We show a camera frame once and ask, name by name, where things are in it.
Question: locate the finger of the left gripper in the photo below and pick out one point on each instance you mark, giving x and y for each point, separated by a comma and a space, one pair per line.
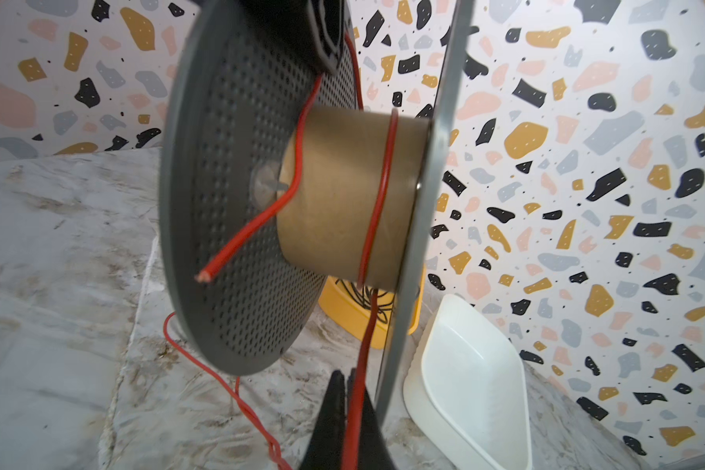
301, 31

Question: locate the yellow plastic bin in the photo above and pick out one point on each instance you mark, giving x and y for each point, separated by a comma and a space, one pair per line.
349, 306

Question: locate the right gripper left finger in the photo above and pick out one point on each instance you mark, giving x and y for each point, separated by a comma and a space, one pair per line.
325, 447

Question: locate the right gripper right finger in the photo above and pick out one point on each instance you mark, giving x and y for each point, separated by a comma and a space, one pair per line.
372, 451

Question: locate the black cable spool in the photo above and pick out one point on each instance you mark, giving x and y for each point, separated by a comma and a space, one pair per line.
273, 177

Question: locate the white plastic bin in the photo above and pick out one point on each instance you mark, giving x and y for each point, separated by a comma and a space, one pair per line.
466, 390

